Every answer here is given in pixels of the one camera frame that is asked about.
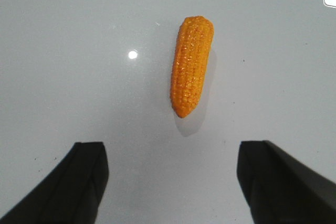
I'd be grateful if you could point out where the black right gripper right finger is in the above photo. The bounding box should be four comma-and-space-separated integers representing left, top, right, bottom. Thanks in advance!
237, 141, 335, 223

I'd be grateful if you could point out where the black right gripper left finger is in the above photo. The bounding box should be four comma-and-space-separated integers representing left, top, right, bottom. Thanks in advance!
1, 142, 109, 223

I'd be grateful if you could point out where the orange toy corn cob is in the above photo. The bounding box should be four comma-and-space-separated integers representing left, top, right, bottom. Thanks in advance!
170, 16, 214, 118

